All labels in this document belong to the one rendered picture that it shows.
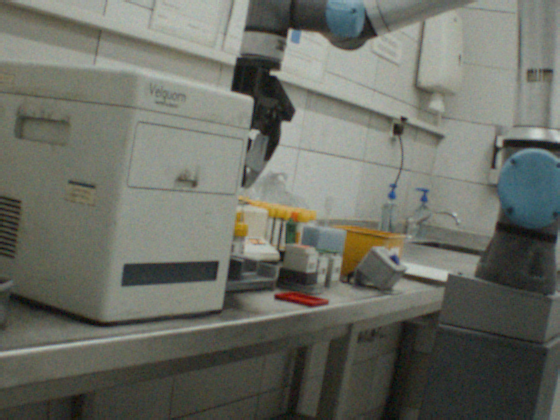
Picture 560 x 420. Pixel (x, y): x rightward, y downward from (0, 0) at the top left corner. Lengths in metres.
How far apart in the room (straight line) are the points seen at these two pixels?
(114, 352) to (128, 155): 0.22
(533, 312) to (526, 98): 0.35
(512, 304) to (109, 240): 0.71
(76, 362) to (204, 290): 0.32
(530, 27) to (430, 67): 2.28
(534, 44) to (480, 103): 2.64
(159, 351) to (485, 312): 0.61
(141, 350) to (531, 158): 0.65
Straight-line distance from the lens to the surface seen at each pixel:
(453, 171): 4.08
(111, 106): 1.07
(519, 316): 1.51
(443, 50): 3.71
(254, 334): 1.31
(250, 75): 1.52
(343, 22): 1.49
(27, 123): 1.17
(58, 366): 0.96
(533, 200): 1.39
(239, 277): 1.36
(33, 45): 1.84
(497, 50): 4.09
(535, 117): 1.42
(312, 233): 1.84
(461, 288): 1.53
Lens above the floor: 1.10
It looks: 3 degrees down
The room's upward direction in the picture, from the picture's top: 9 degrees clockwise
